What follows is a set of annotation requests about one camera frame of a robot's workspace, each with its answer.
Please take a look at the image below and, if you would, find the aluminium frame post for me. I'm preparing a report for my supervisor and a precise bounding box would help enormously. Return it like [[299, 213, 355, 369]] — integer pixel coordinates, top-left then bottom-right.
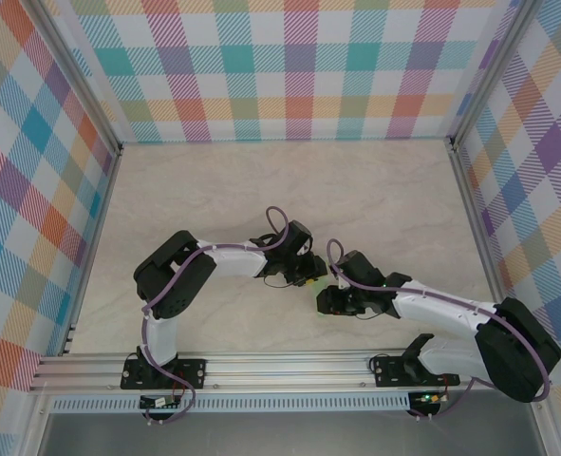
[[21, 0, 124, 156], [447, 0, 550, 151]]

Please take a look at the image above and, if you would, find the purple cable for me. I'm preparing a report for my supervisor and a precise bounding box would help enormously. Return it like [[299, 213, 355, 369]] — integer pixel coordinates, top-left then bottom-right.
[[140, 205, 290, 427], [325, 238, 555, 424]]

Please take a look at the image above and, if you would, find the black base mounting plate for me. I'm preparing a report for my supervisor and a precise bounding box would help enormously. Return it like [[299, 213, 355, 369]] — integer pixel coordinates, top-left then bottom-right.
[[373, 356, 461, 389], [120, 358, 209, 391]]

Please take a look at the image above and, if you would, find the long aluminium base rail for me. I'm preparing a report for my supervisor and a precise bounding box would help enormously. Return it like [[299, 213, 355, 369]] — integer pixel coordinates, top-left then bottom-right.
[[27, 349, 554, 393]]

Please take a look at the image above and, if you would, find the aluminium side rail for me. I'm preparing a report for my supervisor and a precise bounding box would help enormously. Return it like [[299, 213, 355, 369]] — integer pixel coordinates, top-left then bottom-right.
[[59, 144, 124, 357], [448, 140, 522, 352]]

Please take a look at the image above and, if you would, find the thin black base cable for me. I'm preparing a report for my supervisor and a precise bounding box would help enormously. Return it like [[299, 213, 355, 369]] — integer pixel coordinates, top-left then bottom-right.
[[367, 344, 407, 373]]

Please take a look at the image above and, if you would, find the slotted grey cable duct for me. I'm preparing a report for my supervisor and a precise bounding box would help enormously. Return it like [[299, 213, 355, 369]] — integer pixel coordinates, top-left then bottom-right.
[[49, 391, 412, 413]]

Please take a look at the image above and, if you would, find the dark circuit board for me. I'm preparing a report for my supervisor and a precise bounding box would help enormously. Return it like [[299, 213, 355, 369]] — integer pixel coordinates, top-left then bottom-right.
[[139, 395, 181, 409]]

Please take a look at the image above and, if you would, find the grey metal panel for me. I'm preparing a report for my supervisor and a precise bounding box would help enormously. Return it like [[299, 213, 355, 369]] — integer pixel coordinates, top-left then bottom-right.
[[37, 410, 547, 456]]

